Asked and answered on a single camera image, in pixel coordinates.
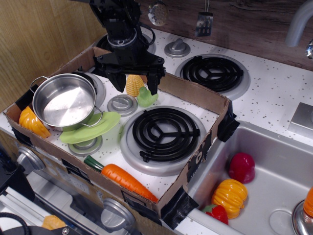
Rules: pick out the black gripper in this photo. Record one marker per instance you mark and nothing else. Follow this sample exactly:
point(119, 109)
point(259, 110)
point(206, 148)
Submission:
point(136, 61)

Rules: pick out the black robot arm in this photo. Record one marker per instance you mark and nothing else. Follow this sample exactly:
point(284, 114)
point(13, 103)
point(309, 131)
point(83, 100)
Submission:
point(118, 17)

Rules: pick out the stainless steel pot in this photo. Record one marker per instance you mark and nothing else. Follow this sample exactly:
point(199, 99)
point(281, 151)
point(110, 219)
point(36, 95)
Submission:
point(65, 102)

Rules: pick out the yellow toy corn cob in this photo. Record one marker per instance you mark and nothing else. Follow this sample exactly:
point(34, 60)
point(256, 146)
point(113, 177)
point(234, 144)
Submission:
point(133, 84)

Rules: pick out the silver centre stove knob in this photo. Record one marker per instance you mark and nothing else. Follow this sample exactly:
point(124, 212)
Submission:
point(123, 104)

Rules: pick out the silver stove knob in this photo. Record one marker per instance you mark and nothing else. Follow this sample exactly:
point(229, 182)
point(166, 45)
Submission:
point(86, 148)
point(177, 49)
point(123, 104)

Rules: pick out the silver back stove knob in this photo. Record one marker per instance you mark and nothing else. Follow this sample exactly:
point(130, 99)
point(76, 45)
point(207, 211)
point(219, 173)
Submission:
point(177, 49)

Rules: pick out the light green plastic plate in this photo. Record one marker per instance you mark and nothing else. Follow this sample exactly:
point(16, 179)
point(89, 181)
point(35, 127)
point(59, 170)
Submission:
point(100, 124)

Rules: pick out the front right black burner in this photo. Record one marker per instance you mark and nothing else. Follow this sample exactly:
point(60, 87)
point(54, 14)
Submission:
point(159, 141)

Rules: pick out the hanging metal strainer spoon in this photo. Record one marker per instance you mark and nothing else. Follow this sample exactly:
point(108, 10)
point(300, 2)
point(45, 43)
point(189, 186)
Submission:
point(158, 13)

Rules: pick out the silver front stove knob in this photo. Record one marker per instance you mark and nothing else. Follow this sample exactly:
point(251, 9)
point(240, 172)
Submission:
point(86, 148)

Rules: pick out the hanging metal spatula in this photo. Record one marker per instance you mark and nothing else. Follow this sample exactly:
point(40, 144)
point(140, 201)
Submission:
point(204, 21)

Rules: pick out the back right black burner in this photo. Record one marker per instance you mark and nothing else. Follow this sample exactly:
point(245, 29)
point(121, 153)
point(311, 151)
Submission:
point(220, 73)

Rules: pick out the orange toy carrot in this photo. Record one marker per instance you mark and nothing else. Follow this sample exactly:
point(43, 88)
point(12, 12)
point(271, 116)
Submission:
point(121, 177)

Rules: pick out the yellow toy pepper in fence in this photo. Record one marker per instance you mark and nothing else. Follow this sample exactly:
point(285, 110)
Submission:
point(29, 120)

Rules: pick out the silver oven knob left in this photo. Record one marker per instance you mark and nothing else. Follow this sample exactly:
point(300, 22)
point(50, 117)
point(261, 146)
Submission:
point(29, 160)

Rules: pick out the silver oven knob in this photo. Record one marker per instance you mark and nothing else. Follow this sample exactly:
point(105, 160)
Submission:
point(116, 217)
point(29, 160)

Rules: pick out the silver oven knob right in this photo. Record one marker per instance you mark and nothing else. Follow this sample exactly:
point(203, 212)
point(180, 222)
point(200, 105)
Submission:
point(116, 217)

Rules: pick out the dark red toy vegetable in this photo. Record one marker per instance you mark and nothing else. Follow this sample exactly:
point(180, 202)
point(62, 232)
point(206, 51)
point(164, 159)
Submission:
point(242, 168)

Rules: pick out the yellow toy pumpkin in sink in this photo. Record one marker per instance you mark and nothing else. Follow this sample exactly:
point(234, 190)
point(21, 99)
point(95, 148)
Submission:
point(231, 195)

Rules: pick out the red toy strawberry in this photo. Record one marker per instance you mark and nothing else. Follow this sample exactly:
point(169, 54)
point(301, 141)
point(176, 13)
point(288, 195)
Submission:
point(218, 212)

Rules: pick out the orange toy bottom left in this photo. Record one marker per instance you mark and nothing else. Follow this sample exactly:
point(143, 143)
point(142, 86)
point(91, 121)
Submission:
point(52, 222)

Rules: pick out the stainless steel sink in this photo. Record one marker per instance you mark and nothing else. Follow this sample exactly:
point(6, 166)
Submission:
point(284, 175)

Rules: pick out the silver faucet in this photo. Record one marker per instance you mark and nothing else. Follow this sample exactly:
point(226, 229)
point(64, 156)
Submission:
point(298, 23)

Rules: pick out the orange toy at sink edge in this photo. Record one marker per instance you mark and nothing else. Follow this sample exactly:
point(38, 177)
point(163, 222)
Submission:
point(308, 203)

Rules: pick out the silver faucet base plate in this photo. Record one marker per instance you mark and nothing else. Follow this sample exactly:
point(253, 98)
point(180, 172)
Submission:
point(302, 120)

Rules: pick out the silver faucet handle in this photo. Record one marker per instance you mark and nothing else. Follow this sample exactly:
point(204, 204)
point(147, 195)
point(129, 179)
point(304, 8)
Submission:
point(309, 50)

